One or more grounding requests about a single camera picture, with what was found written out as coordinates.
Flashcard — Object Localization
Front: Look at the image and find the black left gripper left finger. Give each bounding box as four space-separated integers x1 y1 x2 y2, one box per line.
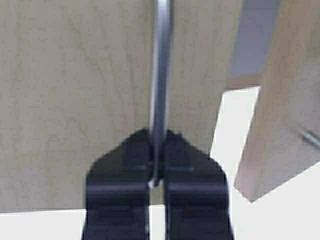
81 128 151 240

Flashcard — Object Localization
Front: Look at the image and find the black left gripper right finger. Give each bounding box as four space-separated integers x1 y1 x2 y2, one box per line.
163 130 235 240

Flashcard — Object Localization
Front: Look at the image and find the wooden cabinet door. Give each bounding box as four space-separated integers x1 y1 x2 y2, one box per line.
0 0 244 213
234 0 320 202

